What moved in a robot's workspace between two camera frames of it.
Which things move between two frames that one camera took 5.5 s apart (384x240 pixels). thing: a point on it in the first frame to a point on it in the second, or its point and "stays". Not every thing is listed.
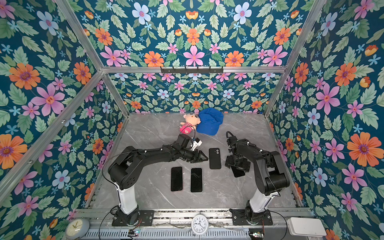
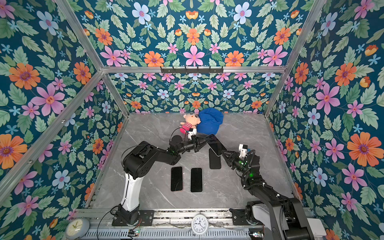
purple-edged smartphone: (176, 179) stays
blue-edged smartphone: (196, 180) stays
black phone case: (215, 160) stays
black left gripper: (200, 156) to (197, 139)
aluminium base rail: (282, 218) stays
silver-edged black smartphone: (237, 172) to (215, 144)
